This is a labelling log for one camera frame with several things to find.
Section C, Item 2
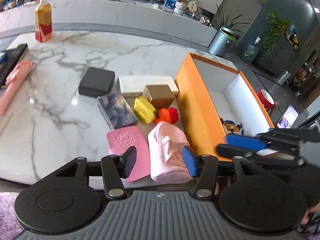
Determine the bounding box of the green potted plant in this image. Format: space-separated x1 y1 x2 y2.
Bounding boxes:
213 4 249 41

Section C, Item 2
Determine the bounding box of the water jug with pump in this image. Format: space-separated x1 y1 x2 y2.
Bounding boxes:
241 36 261 63

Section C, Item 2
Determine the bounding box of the amber liquor bottle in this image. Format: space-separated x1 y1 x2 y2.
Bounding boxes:
35 0 53 42

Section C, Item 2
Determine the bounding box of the white flat long box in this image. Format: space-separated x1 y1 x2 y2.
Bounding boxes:
117 76 179 98

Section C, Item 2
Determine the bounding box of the pink embossed card case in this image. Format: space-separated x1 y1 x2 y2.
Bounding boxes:
106 125 150 183

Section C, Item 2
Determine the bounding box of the person right hand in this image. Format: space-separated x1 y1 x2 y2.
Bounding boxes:
300 209 312 226

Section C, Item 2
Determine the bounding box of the red ceramic mug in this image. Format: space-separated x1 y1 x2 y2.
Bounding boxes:
257 89 276 113

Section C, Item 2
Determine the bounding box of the small teddy bear figure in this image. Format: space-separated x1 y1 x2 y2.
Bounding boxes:
174 0 187 15

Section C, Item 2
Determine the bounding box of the smartphone on stand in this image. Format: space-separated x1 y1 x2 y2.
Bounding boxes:
276 105 299 129

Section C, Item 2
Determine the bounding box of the red panda plush toy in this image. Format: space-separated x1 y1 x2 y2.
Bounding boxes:
220 118 245 135

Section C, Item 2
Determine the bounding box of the orange red crochet toy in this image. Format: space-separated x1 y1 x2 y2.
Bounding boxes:
154 107 179 124

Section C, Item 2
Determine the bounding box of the yellow tape measure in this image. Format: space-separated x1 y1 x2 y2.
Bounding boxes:
133 96 158 125

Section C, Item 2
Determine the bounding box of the white marble tv cabinet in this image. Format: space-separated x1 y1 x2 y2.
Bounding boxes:
0 0 218 48

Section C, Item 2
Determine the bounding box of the hanging vine plant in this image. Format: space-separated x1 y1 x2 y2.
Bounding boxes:
260 12 290 61

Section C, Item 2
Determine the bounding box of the picture card deck box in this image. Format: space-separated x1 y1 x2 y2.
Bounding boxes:
97 92 138 130

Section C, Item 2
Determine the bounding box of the black flat box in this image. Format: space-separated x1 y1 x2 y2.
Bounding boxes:
78 67 116 98

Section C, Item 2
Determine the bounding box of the grey metal trash bin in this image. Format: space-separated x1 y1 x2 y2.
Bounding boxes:
208 27 239 57

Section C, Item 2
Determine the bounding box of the black remote keyboard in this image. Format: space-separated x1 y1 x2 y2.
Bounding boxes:
0 43 28 86

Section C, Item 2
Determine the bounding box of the brown cardboard cube box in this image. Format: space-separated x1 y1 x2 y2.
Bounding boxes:
142 85 175 110

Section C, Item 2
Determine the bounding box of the orange cardboard shoe box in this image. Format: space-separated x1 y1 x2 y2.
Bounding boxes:
175 54 274 160

